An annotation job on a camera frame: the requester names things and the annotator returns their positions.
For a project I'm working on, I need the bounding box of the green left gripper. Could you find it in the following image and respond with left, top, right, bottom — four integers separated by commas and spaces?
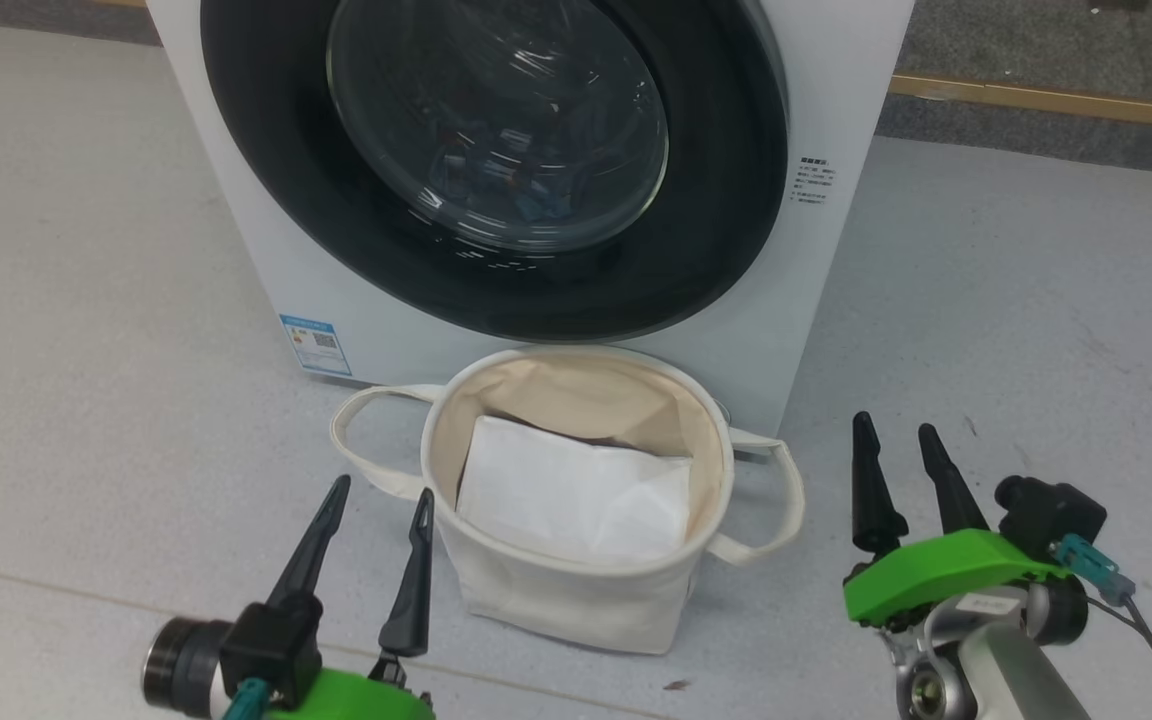
266, 475, 435, 720

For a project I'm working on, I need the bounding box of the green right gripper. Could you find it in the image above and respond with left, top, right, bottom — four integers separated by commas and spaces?
843, 411, 1072, 626

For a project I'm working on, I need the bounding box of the dark round glass washer door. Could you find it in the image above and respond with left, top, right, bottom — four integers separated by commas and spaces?
200, 0, 789, 343

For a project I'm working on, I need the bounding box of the cream canvas laundry basket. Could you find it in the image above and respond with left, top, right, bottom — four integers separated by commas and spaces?
331, 345, 805, 657

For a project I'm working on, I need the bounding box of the white front-load washing machine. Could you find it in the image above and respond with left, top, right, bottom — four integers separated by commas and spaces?
146, 0, 917, 437

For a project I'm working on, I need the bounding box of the white paper sheet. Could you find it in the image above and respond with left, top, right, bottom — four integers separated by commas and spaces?
456, 415, 694, 563

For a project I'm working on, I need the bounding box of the printed text label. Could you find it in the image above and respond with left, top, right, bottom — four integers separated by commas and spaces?
796, 155, 837, 206

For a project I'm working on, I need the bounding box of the wooden baseboard strip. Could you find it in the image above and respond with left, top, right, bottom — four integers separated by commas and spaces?
886, 73, 1152, 133

